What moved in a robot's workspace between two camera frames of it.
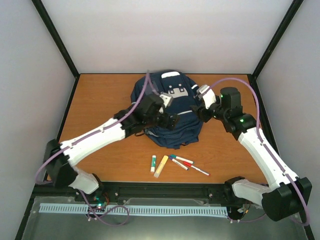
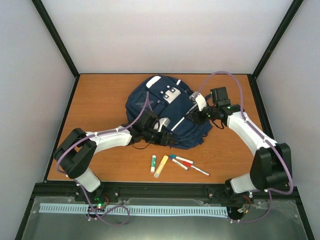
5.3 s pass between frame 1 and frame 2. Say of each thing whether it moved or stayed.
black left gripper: moved
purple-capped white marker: stayed
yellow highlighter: stayed
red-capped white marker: stayed
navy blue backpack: moved
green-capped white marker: stayed
